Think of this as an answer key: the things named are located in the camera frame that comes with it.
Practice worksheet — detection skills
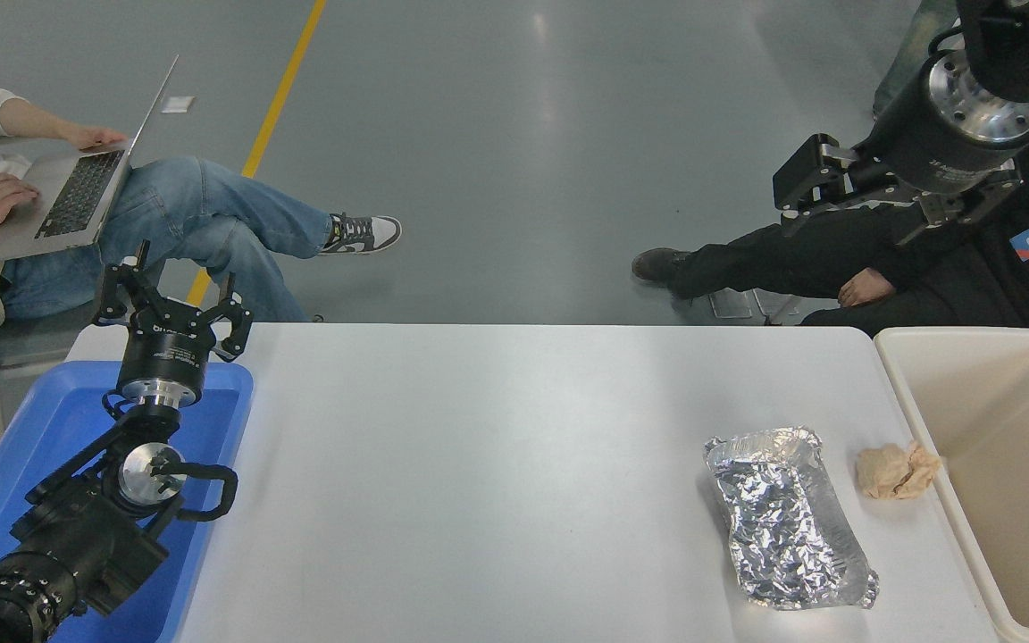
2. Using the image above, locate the foil tray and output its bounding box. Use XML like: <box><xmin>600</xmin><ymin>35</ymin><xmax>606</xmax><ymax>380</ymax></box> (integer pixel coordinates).
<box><xmin>704</xmin><ymin>427</ymin><xmax>880</xmax><ymax>611</ymax></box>

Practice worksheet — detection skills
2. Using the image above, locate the laptop person's left hand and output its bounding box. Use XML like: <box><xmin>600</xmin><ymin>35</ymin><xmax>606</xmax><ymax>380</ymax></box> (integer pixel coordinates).
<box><xmin>63</xmin><ymin>123</ymin><xmax>129</xmax><ymax>151</ymax></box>

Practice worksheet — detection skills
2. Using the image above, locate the silver laptop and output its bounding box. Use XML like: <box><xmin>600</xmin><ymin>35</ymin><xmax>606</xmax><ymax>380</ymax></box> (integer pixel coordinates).
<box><xmin>0</xmin><ymin>54</ymin><xmax>180</xmax><ymax>266</ymax></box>

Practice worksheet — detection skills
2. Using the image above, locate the large pale bin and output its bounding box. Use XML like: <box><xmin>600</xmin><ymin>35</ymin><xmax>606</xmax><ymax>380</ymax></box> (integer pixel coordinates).
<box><xmin>874</xmin><ymin>326</ymin><xmax>1029</xmax><ymax>643</ymax></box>

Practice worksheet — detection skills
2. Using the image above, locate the metal footrest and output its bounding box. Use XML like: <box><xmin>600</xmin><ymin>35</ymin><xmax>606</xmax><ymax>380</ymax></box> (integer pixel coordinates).
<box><xmin>709</xmin><ymin>288</ymin><xmax>801</xmax><ymax>322</ymax></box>

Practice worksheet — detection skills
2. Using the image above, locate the seated person in black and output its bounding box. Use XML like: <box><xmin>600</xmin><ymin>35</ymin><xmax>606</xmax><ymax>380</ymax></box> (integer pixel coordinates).
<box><xmin>631</xmin><ymin>107</ymin><xmax>1029</xmax><ymax>336</ymax></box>

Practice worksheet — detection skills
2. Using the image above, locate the standing person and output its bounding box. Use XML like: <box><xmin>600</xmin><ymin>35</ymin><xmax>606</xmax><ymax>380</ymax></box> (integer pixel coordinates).
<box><xmin>872</xmin><ymin>0</ymin><xmax>962</xmax><ymax>121</ymax></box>

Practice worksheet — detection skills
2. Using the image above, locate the seated person with laptop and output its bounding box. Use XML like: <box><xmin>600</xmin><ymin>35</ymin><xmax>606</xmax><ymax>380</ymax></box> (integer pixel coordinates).
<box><xmin>0</xmin><ymin>63</ymin><xmax>403</xmax><ymax>331</ymax></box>

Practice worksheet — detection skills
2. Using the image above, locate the blue plastic tray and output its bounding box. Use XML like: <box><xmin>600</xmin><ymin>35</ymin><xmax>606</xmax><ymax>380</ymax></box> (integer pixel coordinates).
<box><xmin>0</xmin><ymin>360</ymin><xmax>255</xmax><ymax>643</ymax></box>

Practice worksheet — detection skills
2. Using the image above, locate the crumpled tan paper ball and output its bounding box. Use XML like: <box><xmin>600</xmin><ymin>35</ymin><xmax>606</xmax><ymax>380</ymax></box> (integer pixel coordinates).
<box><xmin>855</xmin><ymin>440</ymin><xmax>942</xmax><ymax>500</ymax></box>

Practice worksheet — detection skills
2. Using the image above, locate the black-clad person's bare hand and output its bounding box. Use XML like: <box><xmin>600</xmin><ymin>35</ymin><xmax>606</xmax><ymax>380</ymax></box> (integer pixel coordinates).
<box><xmin>838</xmin><ymin>268</ymin><xmax>897</xmax><ymax>309</ymax></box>

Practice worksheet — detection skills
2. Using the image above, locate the grey chair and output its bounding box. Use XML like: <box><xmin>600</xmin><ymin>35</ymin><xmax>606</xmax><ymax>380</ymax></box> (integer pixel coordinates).
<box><xmin>0</xmin><ymin>259</ymin><xmax>167</xmax><ymax>452</ymax></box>

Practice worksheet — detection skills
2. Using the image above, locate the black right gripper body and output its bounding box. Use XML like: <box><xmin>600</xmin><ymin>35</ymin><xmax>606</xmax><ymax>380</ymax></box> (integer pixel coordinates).
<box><xmin>866</xmin><ymin>57</ymin><xmax>1021</xmax><ymax>197</ymax></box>

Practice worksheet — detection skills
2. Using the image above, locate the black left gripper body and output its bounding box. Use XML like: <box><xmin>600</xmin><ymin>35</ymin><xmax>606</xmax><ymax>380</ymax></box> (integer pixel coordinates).
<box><xmin>118</xmin><ymin>305</ymin><xmax>217</xmax><ymax>387</ymax></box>

